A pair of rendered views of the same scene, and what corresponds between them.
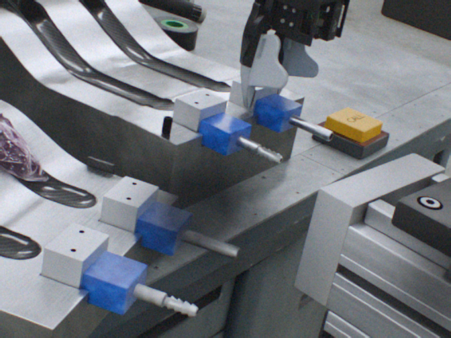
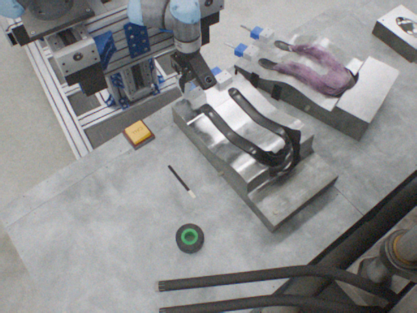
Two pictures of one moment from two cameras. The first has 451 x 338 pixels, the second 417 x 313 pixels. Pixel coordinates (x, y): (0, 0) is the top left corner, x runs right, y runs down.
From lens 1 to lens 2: 192 cm
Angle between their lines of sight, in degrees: 92
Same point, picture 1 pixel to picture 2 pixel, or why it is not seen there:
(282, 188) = not seen: hidden behind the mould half
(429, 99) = (62, 186)
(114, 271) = (258, 29)
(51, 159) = (270, 74)
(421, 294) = not seen: outside the picture
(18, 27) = (285, 122)
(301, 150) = (165, 128)
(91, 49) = (253, 129)
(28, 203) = (276, 59)
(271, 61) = not seen: hidden behind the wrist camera
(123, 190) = (253, 49)
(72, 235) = (268, 34)
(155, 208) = (244, 50)
